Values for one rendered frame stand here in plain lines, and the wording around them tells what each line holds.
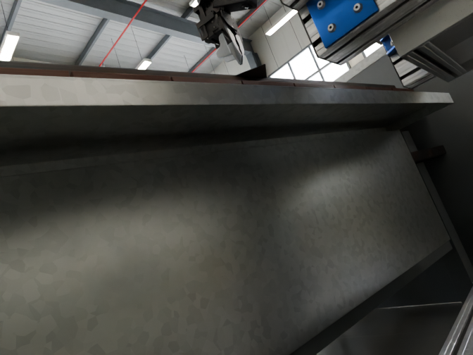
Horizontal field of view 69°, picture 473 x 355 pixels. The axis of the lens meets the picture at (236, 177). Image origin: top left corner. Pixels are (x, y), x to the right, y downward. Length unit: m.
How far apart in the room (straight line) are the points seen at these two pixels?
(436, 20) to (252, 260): 0.46
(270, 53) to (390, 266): 11.74
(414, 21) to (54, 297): 0.63
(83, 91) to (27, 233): 0.19
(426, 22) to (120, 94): 0.47
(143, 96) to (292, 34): 11.71
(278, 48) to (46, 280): 11.96
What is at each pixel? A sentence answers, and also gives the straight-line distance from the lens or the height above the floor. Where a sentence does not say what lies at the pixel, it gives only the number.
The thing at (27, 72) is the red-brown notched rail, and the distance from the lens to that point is 0.61.
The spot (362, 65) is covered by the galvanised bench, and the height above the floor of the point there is 1.03.
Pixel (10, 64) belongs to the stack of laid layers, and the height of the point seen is 0.86.
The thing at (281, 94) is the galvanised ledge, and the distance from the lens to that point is 0.51.
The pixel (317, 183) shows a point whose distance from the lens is 0.75.
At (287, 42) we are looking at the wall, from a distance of 12.09.
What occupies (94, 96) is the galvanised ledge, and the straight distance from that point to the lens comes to 0.36.
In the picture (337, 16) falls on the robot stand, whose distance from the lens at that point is 0.60.
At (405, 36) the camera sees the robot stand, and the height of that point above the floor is 0.70.
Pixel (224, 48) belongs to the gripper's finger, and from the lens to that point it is 0.94.
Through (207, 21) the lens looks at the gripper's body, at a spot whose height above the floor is 1.05.
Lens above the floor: 0.48
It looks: 11 degrees up
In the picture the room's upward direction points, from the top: 20 degrees counter-clockwise
